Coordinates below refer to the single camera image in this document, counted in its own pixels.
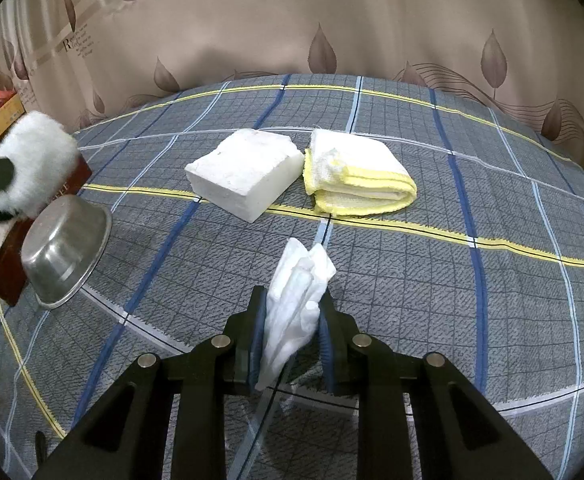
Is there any white fluffy cloth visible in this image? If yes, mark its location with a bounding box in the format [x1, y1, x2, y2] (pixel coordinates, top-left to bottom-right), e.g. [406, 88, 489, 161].
[0, 110, 80, 222]

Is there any white cotton pad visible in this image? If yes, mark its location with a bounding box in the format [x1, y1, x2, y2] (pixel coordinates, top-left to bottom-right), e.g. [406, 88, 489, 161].
[255, 237, 336, 391]

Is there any white foam block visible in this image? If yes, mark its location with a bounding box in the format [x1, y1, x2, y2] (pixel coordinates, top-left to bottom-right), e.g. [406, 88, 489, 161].
[185, 129, 304, 223]

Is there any yellow-edged white towel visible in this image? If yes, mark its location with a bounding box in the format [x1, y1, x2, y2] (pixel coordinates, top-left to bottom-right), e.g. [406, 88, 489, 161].
[303, 129, 418, 217]

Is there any stainless steel bowl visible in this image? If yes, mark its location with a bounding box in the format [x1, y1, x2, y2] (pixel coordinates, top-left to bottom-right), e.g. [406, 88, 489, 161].
[21, 195, 112, 310]

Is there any gold toffee tin box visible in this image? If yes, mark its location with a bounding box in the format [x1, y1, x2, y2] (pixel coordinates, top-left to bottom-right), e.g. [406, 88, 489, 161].
[0, 154, 94, 309]

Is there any beige leaf-print curtain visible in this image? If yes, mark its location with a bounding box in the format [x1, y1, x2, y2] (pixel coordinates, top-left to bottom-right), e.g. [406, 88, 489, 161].
[0, 0, 584, 168]

